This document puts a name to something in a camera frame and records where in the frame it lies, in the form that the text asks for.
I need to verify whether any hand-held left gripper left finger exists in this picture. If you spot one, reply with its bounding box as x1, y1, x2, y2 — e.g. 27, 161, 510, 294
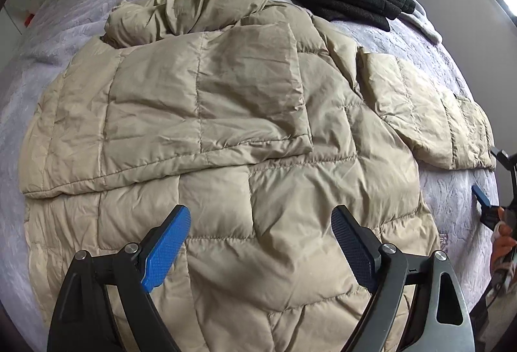
47, 204, 191, 352

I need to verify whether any grey white cloth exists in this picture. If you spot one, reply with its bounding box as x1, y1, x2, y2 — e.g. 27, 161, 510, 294
400, 0, 445, 44

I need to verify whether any white furniture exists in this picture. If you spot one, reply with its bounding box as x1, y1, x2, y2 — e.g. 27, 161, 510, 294
3, 0, 41, 38

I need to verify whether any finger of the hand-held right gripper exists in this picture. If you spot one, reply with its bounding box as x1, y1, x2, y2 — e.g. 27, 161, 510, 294
471, 185, 505, 224
490, 147, 517, 185

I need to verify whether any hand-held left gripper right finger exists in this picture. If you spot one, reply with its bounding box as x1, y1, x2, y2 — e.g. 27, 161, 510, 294
330, 204, 475, 352

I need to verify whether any beige puffer jacket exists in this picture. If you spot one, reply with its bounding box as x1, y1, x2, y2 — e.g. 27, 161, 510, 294
19, 0, 497, 352

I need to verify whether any purple bedspread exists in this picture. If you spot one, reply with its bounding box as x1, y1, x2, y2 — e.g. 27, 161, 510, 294
0, 0, 503, 352

